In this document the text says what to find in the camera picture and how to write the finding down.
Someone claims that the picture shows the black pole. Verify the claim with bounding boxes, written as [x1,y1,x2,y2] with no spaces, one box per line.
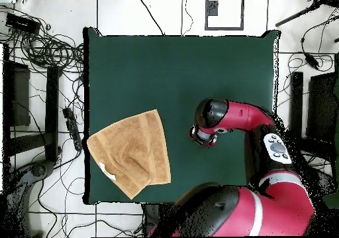
[275,1,321,28]

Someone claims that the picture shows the grey square floor frame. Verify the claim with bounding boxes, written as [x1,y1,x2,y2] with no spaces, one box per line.
[204,0,245,31]

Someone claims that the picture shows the black upright bar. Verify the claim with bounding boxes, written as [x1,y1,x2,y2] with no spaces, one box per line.
[289,72,304,138]

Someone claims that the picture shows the thin black cable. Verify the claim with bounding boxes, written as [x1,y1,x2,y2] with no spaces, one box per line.
[180,0,194,36]

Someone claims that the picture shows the orange terry towel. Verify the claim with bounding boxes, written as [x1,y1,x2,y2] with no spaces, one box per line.
[86,109,172,201]

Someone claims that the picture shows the black bar stand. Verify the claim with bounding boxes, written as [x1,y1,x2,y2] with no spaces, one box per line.
[9,66,63,162]

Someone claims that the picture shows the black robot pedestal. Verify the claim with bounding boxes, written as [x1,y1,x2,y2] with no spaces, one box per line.
[142,203,161,236]

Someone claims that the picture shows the dark green table cloth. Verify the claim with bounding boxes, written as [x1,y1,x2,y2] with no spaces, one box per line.
[83,27,279,206]

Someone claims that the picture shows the black power strip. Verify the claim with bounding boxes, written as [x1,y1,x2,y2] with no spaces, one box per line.
[62,107,84,152]

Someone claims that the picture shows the tangled black cables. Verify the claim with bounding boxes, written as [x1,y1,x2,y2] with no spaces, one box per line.
[0,7,85,74]

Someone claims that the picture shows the grey chair base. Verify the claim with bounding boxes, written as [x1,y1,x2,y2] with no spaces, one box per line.
[5,159,56,237]

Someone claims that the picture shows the black power adapter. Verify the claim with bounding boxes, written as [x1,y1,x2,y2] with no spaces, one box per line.
[304,52,321,70]

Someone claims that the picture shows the black flat panel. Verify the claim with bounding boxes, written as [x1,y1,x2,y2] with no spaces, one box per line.
[307,72,339,143]
[3,60,31,127]

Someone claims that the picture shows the black electronics box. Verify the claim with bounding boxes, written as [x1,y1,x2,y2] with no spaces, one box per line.
[5,12,42,36]

